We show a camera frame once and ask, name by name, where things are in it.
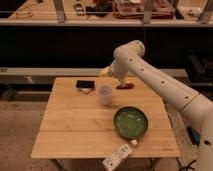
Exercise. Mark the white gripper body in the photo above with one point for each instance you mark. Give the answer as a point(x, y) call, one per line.
point(107, 72)

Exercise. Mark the green ceramic bowl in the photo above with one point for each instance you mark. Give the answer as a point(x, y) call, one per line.
point(130, 122)

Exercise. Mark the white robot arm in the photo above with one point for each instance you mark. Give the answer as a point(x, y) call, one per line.
point(192, 105)

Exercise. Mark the translucent plastic cup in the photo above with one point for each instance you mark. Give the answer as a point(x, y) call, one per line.
point(104, 92)

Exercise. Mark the brown sausage-shaped object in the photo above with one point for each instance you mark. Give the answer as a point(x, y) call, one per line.
point(125, 86)

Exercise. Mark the black rectangular case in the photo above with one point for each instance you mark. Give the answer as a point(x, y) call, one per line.
point(85, 84)

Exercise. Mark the wooden folding table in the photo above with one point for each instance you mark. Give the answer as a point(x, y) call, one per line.
point(76, 125)

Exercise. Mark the dark object on shelf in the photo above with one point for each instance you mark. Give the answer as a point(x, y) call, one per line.
point(100, 10)

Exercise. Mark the cluttered tray on shelf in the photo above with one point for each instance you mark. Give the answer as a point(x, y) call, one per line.
point(135, 9)

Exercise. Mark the white tube with label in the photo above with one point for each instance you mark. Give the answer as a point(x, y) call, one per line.
point(111, 162)

